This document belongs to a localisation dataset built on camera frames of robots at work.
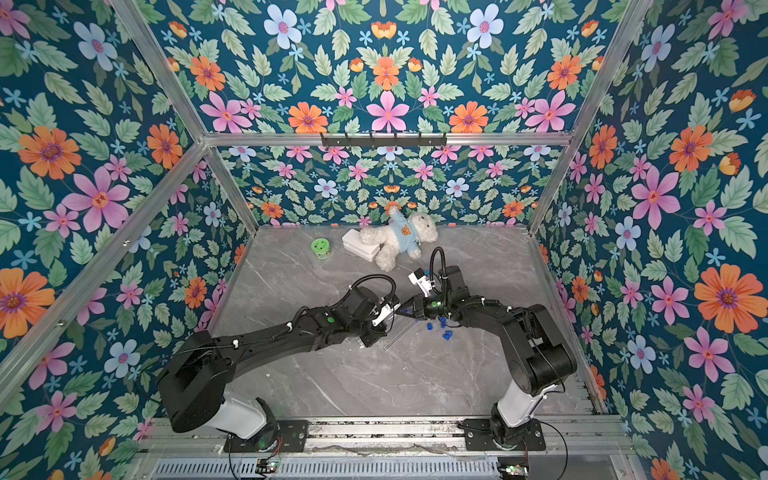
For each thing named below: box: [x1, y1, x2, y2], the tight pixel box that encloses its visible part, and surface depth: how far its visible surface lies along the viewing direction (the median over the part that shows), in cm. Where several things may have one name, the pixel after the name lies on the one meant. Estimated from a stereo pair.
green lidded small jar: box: [311, 238, 332, 260], surface depth 110 cm
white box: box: [341, 228, 381, 262], surface depth 111 cm
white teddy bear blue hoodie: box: [360, 206, 439, 272], surface depth 110 cm
